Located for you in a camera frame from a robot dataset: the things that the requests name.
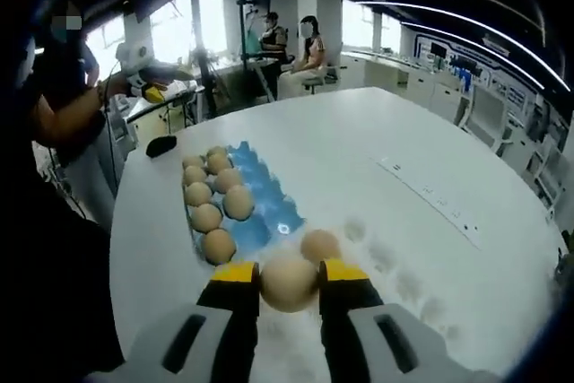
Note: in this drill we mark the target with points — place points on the wall display shelving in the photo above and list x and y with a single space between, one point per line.
493 73

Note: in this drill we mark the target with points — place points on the person's left hand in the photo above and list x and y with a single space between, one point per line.
114 85

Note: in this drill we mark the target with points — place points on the person in black shirt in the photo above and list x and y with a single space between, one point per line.
63 69

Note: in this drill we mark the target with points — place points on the black light stand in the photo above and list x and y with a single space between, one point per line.
244 28

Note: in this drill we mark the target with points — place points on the teal cloth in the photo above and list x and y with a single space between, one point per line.
250 44

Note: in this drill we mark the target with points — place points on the white mesh chair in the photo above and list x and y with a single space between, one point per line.
547 167
486 114

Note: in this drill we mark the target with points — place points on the white office chair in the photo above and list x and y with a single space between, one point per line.
327 75

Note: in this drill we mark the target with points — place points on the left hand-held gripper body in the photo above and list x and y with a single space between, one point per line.
134 53

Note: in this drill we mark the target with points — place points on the small black object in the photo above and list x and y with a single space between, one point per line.
161 146

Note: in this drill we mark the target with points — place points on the person's light grey trousers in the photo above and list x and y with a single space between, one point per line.
94 176

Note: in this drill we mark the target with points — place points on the white foam egg carton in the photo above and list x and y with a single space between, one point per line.
394 275

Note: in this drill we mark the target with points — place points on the white cabinet row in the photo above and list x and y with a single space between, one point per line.
417 82

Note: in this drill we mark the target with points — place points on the single beige egg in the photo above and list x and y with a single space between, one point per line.
320 244
289 284

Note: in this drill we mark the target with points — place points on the blue egg tray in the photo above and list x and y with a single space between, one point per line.
269 203

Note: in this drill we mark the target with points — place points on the white chest device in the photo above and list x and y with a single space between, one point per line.
27 60

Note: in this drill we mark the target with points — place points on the white table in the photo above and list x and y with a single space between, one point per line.
359 132

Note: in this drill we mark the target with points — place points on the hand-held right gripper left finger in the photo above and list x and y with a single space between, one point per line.
145 354

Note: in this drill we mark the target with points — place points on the black tripod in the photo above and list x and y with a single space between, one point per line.
208 87

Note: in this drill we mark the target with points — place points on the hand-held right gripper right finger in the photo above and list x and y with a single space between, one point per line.
444 356

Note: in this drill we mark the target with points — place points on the group of beige eggs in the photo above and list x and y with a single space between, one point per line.
207 216

